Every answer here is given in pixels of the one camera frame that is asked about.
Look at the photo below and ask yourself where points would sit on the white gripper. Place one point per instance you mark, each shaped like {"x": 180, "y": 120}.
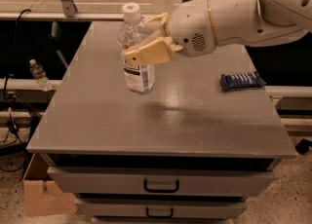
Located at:
{"x": 190, "y": 26}

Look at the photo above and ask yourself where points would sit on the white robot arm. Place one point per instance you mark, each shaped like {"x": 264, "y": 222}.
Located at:
{"x": 257, "y": 23}

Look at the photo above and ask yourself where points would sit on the small background water bottle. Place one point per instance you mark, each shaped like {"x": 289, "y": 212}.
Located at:
{"x": 40, "y": 75}

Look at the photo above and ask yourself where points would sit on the blue snack bar wrapper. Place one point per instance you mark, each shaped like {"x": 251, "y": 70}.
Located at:
{"x": 241, "y": 81}

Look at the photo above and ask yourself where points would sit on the grey drawer cabinet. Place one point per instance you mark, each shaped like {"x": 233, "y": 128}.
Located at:
{"x": 186, "y": 122}

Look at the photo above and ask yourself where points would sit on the upper grey drawer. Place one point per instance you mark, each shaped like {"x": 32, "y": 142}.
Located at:
{"x": 153, "y": 181}

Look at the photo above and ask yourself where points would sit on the grey drawer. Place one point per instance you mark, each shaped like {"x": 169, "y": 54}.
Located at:
{"x": 153, "y": 181}
{"x": 159, "y": 209}

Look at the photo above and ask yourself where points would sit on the lower grey drawer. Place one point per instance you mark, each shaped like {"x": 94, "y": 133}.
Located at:
{"x": 159, "y": 209}

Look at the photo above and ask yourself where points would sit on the cardboard box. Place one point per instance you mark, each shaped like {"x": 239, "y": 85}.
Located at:
{"x": 42, "y": 196}

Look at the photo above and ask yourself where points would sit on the green handled tool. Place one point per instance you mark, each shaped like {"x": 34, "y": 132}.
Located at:
{"x": 54, "y": 37}

